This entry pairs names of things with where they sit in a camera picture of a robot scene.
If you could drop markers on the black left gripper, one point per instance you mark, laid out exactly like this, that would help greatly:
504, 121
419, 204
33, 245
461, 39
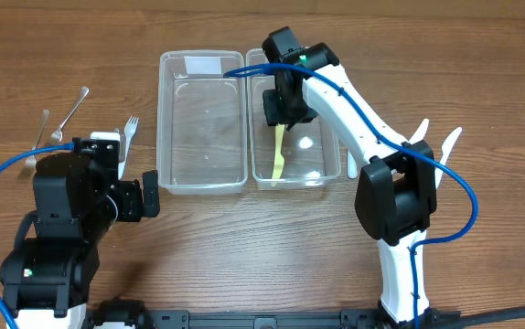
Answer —
133, 199

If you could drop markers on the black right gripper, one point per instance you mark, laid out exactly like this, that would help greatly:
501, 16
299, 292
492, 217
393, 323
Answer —
285, 115

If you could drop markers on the yellow plastic knife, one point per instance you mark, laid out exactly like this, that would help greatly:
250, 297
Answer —
278, 161

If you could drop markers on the white plastic fork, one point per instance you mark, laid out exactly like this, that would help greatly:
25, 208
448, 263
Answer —
129, 133

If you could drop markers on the light blue plastic knife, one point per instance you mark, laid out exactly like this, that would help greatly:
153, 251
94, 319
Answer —
352, 169

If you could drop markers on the long silver metal fork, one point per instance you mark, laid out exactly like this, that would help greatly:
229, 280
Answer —
57, 136

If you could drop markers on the cream white plastic knife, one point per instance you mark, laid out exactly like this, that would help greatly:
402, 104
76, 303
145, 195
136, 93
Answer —
420, 132

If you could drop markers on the mint green plastic knife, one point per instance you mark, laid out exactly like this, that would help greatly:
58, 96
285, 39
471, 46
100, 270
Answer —
446, 149

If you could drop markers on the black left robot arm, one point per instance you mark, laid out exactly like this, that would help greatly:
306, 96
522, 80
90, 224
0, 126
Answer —
79, 195

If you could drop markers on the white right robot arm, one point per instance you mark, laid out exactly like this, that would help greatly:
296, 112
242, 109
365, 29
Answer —
396, 193

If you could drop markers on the right clear plastic container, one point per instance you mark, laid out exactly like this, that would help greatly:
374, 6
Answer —
310, 150

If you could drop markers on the clear plastic container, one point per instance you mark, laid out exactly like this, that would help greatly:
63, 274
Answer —
310, 150
201, 139

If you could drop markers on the left clear plastic container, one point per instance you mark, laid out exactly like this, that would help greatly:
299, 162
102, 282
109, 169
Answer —
201, 139

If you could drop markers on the small silver metal fork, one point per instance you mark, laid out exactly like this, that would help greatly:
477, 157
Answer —
31, 161

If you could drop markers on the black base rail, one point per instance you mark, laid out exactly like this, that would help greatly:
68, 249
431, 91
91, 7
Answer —
262, 320

